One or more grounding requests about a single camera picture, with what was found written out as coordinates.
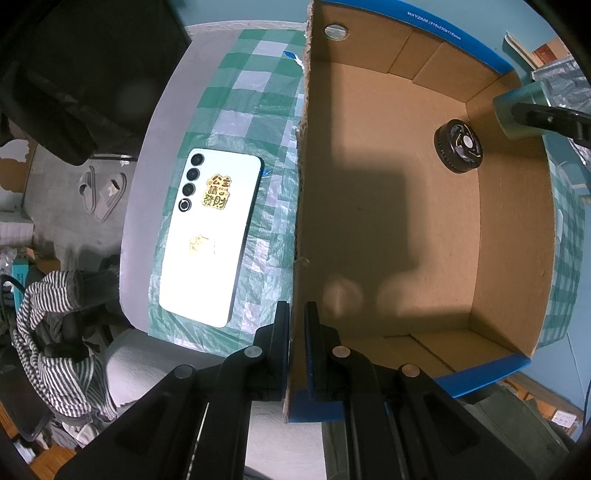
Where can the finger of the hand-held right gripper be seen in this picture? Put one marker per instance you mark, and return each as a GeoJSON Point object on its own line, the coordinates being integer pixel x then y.
{"type": "Point", "coordinates": [554, 121]}

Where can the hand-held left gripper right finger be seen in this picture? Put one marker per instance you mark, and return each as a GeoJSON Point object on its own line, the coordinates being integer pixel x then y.
{"type": "Point", "coordinates": [313, 350]}

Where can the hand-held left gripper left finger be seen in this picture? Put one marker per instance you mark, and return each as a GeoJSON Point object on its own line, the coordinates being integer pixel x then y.
{"type": "Point", "coordinates": [282, 332]}

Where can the green glass jar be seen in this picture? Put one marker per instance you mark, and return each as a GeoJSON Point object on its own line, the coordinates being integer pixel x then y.
{"type": "Point", "coordinates": [531, 94]}

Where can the cardboard box blue rim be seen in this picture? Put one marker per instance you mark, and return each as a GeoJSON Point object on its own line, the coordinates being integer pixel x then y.
{"type": "Point", "coordinates": [392, 207]}

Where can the silver foil bag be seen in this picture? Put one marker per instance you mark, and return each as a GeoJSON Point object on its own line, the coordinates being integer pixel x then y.
{"type": "Point", "coordinates": [568, 83]}

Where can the white smartphone with gold stickers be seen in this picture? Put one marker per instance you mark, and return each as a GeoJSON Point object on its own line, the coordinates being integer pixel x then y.
{"type": "Point", "coordinates": [207, 277]}

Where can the black round fan disc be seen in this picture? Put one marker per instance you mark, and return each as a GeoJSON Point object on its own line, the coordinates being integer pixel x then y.
{"type": "Point", "coordinates": [459, 146]}

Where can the green checked tablecloth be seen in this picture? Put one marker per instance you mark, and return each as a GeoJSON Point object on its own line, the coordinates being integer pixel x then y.
{"type": "Point", "coordinates": [258, 115]}

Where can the grey slipper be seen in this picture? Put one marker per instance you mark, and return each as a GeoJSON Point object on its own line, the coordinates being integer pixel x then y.
{"type": "Point", "coordinates": [110, 196]}
{"type": "Point", "coordinates": [87, 187]}

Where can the striped cloth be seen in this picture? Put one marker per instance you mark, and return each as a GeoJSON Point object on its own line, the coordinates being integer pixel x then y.
{"type": "Point", "coordinates": [55, 369]}

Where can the teal box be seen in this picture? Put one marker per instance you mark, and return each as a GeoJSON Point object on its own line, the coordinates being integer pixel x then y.
{"type": "Point", "coordinates": [21, 286]}

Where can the dark cloth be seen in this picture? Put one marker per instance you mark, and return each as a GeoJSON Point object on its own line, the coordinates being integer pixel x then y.
{"type": "Point", "coordinates": [92, 69]}

